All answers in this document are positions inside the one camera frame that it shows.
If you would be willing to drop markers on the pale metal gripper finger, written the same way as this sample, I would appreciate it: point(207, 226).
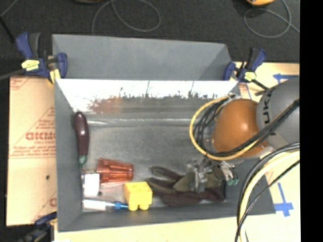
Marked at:
point(193, 165)
point(200, 183)

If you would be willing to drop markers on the dark maroon cloth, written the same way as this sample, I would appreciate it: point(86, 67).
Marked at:
point(186, 199)

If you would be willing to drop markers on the brown sunglasses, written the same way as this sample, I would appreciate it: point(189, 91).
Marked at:
point(164, 174)

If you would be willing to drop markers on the yellow toy building block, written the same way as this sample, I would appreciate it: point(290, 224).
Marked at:
point(137, 194)

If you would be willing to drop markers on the orange translucent plastic cup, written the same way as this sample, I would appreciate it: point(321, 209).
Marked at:
point(116, 171)

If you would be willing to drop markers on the small white box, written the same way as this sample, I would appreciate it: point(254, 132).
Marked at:
point(91, 184)

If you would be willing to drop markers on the white and blue marker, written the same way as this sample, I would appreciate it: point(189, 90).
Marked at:
point(94, 205)

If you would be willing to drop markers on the grey metal bin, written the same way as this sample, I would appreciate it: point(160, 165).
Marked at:
point(141, 59)

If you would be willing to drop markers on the black cylinder on white bracket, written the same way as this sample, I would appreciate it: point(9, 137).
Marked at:
point(223, 190)

